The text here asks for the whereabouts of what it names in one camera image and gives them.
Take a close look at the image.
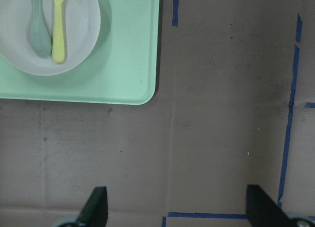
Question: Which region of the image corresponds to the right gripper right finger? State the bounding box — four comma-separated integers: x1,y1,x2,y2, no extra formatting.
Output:
246,185,297,227

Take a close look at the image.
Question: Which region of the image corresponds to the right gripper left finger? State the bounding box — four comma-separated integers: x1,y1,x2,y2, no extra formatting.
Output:
75,186,108,227

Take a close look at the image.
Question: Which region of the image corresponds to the yellow plastic fork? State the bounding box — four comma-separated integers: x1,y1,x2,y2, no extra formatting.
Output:
52,0,65,64

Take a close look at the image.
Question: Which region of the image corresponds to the white round plate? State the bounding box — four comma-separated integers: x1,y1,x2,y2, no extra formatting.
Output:
0,0,101,76

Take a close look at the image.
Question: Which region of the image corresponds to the brown paper table cover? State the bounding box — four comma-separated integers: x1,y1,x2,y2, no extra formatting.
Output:
0,0,315,227

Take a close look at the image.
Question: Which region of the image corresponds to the light green plastic tray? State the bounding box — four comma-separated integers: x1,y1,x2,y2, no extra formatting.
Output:
0,0,160,105

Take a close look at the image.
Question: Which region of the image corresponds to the teal plastic spoon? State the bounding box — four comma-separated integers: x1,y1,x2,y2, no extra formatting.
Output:
29,0,52,58

